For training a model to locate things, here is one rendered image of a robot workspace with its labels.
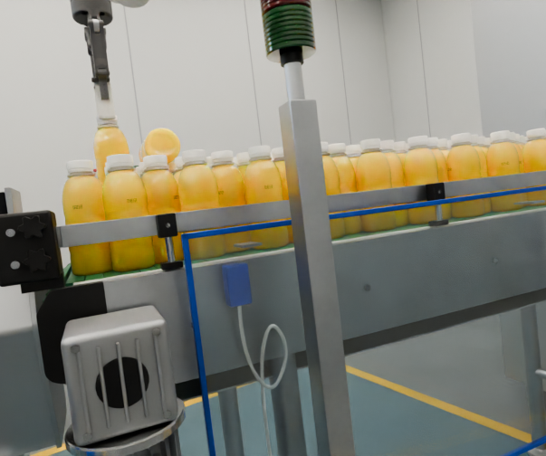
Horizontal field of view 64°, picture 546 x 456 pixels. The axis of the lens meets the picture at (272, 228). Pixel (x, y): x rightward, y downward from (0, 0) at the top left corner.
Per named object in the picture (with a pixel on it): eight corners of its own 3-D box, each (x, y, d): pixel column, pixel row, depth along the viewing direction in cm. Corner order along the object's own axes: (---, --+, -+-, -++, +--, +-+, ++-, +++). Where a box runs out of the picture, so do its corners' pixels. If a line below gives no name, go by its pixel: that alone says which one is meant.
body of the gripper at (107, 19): (70, 8, 88) (76, 55, 89) (68, -13, 81) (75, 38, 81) (110, 10, 91) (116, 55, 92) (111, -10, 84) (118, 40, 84)
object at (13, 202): (14, 261, 80) (4, 193, 79) (30, 259, 81) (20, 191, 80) (4, 265, 71) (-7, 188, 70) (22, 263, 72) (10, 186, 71)
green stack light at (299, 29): (259, 62, 58) (254, 24, 57) (302, 63, 60) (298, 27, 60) (278, 44, 52) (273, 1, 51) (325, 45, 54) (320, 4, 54)
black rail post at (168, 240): (160, 269, 65) (153, 214, 64) (180, 266, 66) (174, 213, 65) (162, 270, 63) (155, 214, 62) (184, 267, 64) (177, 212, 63)
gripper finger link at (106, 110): (110, 83, 86) (110, 81, 85) (115, 118, 86) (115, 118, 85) (94, 83, 85) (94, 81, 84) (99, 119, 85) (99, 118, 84)
